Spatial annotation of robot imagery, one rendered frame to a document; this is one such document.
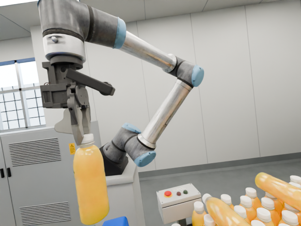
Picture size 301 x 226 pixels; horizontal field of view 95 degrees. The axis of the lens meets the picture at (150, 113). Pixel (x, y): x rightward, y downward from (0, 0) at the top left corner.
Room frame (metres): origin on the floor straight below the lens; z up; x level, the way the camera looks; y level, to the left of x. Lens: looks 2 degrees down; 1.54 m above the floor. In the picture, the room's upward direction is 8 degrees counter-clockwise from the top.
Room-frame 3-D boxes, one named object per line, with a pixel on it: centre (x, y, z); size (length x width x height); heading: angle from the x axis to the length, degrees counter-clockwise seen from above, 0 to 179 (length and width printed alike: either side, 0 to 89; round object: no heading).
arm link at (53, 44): (0.36, 0.19, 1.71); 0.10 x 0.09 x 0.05; 4
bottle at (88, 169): (0.36, 0.18, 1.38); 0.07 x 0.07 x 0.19
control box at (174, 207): (0.68, -0.08, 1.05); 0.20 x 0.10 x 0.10; 100
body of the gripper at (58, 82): (0.36, 0.20, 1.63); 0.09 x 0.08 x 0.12; 94
